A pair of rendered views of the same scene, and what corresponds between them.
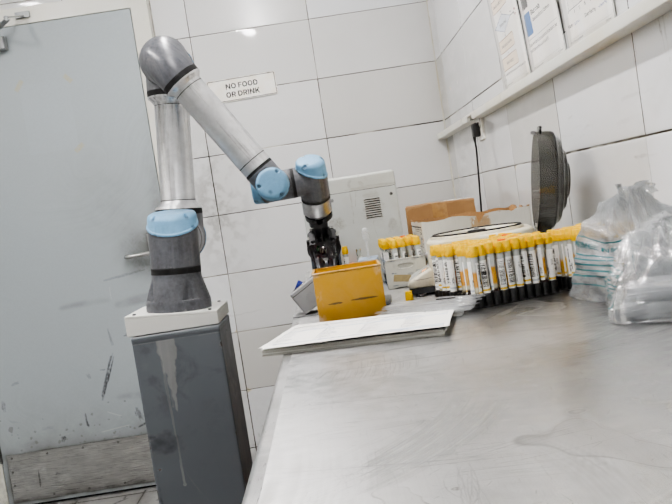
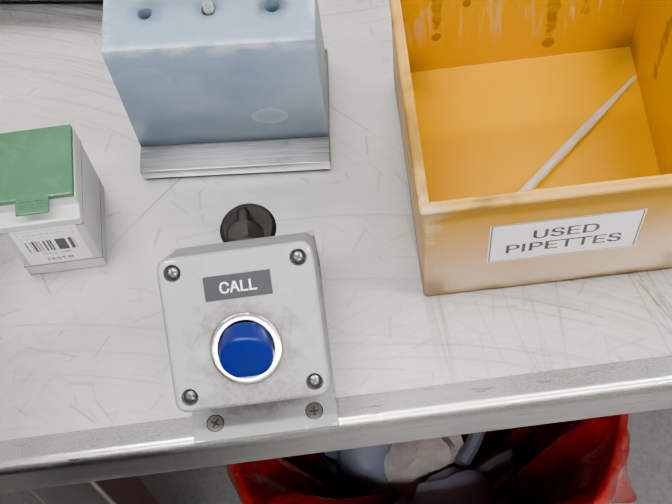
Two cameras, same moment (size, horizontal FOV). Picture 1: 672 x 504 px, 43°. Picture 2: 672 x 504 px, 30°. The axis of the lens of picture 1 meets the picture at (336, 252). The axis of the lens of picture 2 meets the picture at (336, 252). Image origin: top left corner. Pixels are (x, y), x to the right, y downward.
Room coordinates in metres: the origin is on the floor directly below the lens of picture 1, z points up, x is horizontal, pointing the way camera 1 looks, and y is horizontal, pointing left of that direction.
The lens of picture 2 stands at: (1.77, 0.29, 1.46)
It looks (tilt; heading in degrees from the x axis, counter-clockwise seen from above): 65 degrees down; 272
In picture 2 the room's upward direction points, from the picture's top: 9 degrees counter-clockwise
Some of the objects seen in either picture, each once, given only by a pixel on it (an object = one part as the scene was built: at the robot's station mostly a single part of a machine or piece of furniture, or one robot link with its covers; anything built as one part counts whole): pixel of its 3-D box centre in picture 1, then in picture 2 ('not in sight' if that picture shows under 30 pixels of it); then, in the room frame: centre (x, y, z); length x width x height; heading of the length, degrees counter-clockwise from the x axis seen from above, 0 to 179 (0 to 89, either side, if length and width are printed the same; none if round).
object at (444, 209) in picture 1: (441, 227); not in sight; (2.96, -0.38, 0.97); 0.31 x 0.23 x 0.18; 174
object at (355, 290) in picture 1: (349, 291); (540, 119); (1.68, -0.01, 0.93); 0.13 x 0.13 x 0.10; 0
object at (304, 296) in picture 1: (319, 292); (245, 282); (1.83, 0.05, 0.92); 0.13 x 0.07 x 0.08; 90
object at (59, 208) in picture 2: not in sight; (50, 201); (1.92, -0.01, 0.91); 0.05 x 0.04 x 0.07; 90
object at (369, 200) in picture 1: (352, 227); not in sight; (2.56, -0.06, 1.03); 0.31 x 0.27 x 0.30; 0
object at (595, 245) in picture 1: (633, 238); not in sight; (1.39, -0.48, 0.97); 0.26 x 0.17 x 0.19; 15
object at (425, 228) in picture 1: (471, 240); not in sight; (2.27, -0.36, 0.95); 0.29 x 0.25 x 0.15; 90
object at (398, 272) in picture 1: (402, 269); not in sight; (2.16, -0.16, 0.91); 0.20 x 0.10 x 0.07; 0
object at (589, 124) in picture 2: not in sight; (562, 152); (1.66, -0.02, 0.89); 0.12 x 0.01 x 0.01; 41
